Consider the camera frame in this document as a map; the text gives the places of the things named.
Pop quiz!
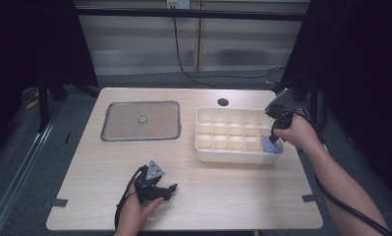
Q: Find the long black floor cable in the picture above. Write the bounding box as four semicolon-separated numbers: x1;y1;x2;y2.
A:
170;6;286;90

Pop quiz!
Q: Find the grey tape strip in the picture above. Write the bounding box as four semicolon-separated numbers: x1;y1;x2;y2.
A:
301;194;319;205
42;198;69;209

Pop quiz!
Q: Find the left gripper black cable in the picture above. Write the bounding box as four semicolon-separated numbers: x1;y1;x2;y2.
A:
114;164;149;230

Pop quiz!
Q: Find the cream compartment storage box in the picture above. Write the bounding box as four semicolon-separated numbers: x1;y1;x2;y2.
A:
195;105;285;165

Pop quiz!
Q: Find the person's right hand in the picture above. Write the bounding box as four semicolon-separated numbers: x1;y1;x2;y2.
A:
272;114;315;150

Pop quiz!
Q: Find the white wall outlet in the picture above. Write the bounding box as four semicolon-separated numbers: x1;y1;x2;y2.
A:
166;0;192;10

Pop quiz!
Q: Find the clear plastic lid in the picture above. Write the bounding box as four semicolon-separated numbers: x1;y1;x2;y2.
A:
99;100;182;143

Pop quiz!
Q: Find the black curtain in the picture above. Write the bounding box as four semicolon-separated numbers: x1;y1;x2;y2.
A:
280;0;392;198
0;0;99;161

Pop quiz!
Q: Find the person's left hand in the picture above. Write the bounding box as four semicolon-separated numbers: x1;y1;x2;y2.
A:
118;193;165;235

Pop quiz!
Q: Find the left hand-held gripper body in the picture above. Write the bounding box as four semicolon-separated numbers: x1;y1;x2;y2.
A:
134;159;171;205

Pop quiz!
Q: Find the light purple sock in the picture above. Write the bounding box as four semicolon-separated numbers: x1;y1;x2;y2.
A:
260;136;284;155

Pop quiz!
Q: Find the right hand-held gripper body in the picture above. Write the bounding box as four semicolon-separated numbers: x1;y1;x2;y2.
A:
264;88;296;131

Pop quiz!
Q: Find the black horizontal bar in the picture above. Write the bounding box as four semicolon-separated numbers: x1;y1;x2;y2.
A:
75;8;310;23

